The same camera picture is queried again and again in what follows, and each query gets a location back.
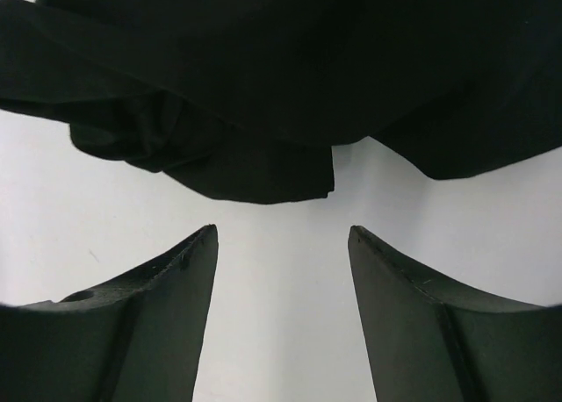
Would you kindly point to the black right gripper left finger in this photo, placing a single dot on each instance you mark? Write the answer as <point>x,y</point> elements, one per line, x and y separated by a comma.
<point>136,337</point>

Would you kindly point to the black graphic t-shirt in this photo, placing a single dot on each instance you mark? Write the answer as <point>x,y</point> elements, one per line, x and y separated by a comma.
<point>244,100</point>

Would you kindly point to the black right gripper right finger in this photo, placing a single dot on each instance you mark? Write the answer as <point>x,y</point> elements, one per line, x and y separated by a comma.
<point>431,338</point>

